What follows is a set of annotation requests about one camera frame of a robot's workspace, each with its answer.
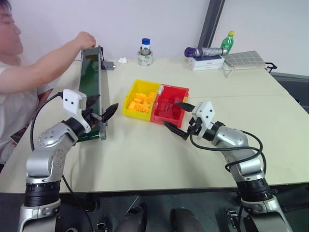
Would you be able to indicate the blue capped small bottle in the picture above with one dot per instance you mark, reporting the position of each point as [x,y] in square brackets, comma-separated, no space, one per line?
[145,44]

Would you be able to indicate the red plastic bin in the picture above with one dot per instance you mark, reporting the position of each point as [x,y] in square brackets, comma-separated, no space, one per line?
[166,119]

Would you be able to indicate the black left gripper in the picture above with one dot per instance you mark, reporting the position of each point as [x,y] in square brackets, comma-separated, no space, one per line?
[91,118]

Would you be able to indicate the crumpled white tissue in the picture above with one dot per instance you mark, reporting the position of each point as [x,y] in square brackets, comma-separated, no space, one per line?
[122,60]

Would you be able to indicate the dark rounded shape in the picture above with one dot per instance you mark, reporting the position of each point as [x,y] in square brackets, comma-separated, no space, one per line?
[132,220]

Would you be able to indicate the person's right hand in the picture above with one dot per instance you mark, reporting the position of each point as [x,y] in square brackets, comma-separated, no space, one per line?
[84,39]

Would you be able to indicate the white box with dark lid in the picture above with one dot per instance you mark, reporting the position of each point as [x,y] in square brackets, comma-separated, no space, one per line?
[205,60]

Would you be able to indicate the person's right forearm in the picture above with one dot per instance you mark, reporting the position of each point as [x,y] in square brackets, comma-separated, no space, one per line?
[43,64]

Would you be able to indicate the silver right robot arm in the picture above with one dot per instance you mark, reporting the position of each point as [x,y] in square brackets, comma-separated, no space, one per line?
[243,166]

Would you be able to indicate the grey wall post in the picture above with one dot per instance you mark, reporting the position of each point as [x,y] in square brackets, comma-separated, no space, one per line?
[212,21]

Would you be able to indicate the pile of yellow blocks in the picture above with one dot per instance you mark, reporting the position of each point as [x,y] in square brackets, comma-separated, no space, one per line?
[141,101]

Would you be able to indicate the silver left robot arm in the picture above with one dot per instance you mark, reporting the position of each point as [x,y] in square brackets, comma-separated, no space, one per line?
[41,164]

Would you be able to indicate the green plastic bottle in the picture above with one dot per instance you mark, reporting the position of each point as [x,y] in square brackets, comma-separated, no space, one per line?
[228,42]

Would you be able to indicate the flat white box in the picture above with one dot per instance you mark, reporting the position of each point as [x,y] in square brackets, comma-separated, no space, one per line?
[207,67]

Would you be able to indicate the white grid tray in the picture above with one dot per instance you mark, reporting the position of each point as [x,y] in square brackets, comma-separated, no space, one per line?
[243,59]

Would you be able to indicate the white tape roll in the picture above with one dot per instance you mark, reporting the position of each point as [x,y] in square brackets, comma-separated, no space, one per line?
[145,59]

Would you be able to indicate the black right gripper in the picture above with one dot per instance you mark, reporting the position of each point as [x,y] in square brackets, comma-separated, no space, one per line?
[195,125]

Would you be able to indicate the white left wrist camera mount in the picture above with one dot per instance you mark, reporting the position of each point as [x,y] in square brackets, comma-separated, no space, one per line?
[71,100]

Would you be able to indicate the small yellow block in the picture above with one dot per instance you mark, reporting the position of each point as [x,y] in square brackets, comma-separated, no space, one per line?
[92,46]

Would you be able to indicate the folded grey purple umbrella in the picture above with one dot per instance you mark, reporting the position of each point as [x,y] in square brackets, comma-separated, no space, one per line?
[205,51]

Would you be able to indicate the yellow plastic bin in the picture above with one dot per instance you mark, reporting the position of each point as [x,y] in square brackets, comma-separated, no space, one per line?
[128,112]

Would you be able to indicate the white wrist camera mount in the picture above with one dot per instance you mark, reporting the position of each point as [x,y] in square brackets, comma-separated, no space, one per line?
[71,100]
[205,112]

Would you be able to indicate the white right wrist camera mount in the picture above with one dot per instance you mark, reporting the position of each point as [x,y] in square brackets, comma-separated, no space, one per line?
[205,112]

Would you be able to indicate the pile of red blocks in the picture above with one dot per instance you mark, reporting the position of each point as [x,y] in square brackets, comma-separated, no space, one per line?
[169,107]

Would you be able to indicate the person in white shirt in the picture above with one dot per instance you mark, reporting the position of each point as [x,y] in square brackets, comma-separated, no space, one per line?
[12,104]

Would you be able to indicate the green conveyor belt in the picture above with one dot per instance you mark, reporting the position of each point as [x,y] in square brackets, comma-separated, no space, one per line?
[90,77]

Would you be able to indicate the grey power adapter box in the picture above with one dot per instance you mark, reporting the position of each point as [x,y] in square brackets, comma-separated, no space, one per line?
[108,65]

